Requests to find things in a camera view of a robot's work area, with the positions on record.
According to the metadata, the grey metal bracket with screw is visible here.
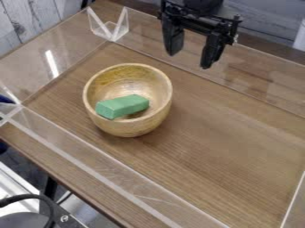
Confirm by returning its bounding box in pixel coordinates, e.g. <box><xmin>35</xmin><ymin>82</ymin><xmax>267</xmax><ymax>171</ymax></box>
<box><xmin>39</xmin><ymin>198</ymin><xmax>88</xmax><ymax>228</ymax></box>

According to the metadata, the brown wooden bowl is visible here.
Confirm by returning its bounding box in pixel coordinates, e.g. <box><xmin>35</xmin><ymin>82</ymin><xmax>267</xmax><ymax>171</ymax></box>
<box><xmin>81</xmin><ymin>63</ymin><xmax>172</xmax><ymax>137</ymax></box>

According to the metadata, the black metal table leg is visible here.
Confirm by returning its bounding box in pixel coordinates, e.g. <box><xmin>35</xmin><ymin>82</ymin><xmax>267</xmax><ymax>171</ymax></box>
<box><xmin>44</xmin><ymin>177</ymin><xmax>59</xmax><ymax>200</ymax></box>

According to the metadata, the green rectangular block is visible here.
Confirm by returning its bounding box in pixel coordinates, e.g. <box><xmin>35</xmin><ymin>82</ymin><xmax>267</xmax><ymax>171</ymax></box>
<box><xmin>95</xmin><ymin>94</ymin><xmax>148</xmax><ymax>119</ymax></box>

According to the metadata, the clear acrylic corner bracket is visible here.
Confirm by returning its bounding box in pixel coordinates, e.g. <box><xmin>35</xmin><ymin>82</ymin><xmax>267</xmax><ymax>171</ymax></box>
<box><xmin>86</xmin><ymin>7</ymin><xmax>128</xmax><ymax>42</ymax></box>

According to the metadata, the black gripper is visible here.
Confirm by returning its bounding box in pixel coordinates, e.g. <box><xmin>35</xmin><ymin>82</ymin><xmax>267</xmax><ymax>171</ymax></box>
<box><xmin>158</xmin><ymin>0</ymin><xmax>242</xmax><ymax>69</ymax></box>

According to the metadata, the clear acrylic tray wall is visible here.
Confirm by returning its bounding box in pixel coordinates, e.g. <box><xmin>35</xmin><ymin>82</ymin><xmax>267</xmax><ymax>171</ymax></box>
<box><xmin>0</xmin><ymin>2</ymin><xmax>305</xmax><ymax>228</ymax></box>

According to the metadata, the black cable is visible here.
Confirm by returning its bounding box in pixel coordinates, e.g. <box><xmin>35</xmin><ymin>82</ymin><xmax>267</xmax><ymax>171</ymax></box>
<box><xmin>0</xmin><ymin>193</ymin><xmax>57</xmax><ymax>228</ymax></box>

